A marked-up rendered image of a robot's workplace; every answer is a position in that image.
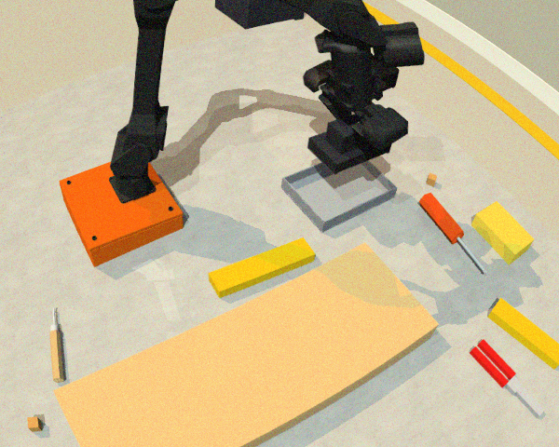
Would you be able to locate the tan floor panel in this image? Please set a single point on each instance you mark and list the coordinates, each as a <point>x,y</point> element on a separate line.
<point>244,377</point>

